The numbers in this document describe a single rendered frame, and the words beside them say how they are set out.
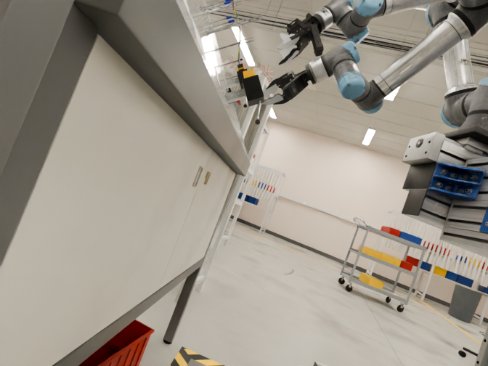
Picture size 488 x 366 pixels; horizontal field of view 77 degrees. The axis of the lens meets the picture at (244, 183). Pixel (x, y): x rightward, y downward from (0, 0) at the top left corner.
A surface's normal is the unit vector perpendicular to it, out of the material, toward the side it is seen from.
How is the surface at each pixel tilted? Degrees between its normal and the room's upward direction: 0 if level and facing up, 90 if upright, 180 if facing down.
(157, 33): 90
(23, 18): 90
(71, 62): 90
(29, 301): 90
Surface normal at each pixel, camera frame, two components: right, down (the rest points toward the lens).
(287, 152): -0.25, -0.14
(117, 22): -0.36, 0.93
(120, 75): 0.93, 0.35
